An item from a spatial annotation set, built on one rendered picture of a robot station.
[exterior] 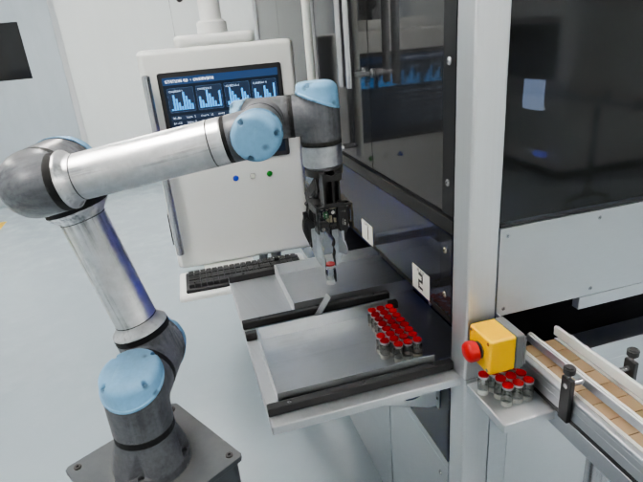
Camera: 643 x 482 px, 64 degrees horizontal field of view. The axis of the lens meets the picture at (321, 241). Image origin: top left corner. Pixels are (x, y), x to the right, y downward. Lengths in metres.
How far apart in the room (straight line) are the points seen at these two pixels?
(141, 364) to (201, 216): 0.92
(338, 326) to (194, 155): 0.65
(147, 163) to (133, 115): 5.56
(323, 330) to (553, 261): 0.55
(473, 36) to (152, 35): 5.58
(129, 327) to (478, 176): 0.73
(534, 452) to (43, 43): 5.93
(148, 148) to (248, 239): 1.13
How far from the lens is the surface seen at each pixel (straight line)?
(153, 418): 1.05
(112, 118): 6.41
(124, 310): 1.10
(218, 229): 1.89
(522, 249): 1.05
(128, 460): 1.11
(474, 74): 0.91
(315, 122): 0.92
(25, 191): 0.91
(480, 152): 0.94
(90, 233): 1.05
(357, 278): 1.53
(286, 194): 1.89
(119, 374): 1.04
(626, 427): 1.03
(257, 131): 0.78
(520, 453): 1.37
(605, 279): 1.22
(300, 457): 2.23
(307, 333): 1.29
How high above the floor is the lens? 1.57
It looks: 22 degrees down
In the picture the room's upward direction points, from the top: 5 degrees counter-clockwise
